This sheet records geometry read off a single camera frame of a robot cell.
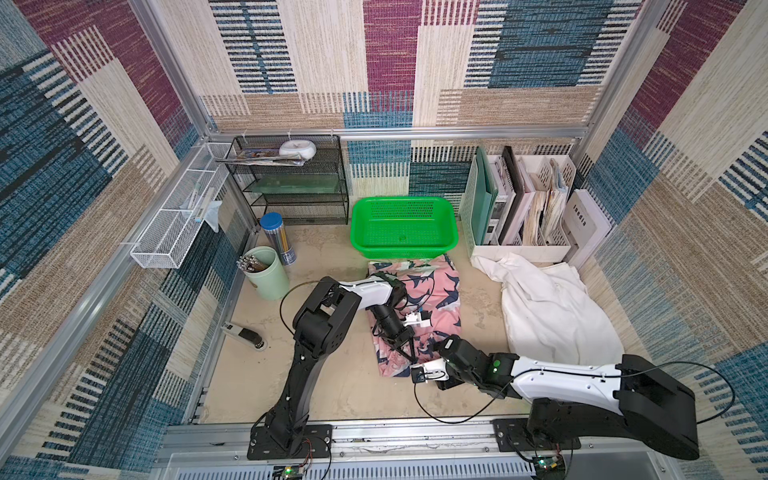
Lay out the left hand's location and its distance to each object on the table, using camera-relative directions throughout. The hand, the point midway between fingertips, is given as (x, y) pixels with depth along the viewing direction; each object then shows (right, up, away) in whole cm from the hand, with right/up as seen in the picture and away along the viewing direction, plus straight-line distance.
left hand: (410, 356), depth 87 cm
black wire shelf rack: (-38, +53, +12) cm, 66 cm away
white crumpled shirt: (+43, +11, +6) cm, 45 cm away
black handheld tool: (-47, +6, -1) cm, 47 cm away
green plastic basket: (0, +39, +32) cm, 51 cm away
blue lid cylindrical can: (-42, +38, +7) cm, 57 cm away
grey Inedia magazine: (+55, +38, +7) cm, 67 cm away
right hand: (+6, +3, -3) cm, 7 cm away
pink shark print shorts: (+8, +19, +12) cm, 24 cm away
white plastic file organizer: (+32, +44, +2) cm, 54 cm away
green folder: (+21, +45, 0) cm, 50 cm away
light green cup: (-42, +21, +4) cm, 47 cm away
